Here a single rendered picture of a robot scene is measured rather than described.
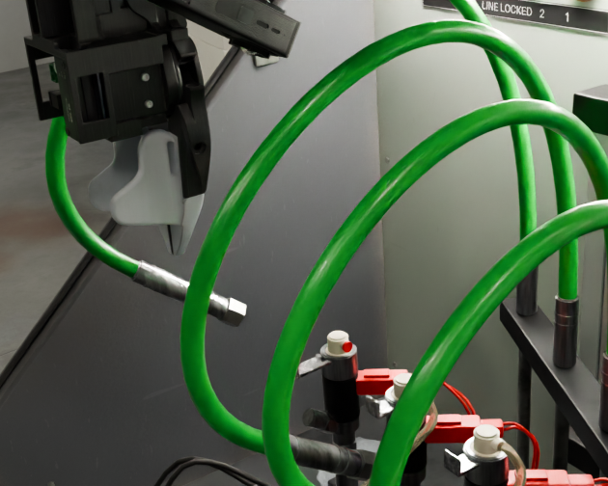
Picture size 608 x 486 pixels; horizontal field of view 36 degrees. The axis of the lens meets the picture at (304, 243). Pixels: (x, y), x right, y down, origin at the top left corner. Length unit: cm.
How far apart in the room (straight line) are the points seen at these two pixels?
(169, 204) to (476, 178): 45
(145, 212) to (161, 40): 11
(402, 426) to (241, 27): 28
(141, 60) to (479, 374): 63
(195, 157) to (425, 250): 54
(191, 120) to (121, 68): 5
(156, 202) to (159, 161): 3
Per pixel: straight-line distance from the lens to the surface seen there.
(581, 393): 75
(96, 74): 55
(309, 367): 71
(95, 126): 55
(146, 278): 75
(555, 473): 64
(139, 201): 59
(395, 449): 43
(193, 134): 57
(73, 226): 73
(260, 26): 60
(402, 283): 113
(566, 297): 75
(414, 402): 43
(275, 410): 49
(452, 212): 102
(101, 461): 105
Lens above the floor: 150
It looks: 23 degrees down
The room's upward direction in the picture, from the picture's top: 4 degrees counter-clockwise
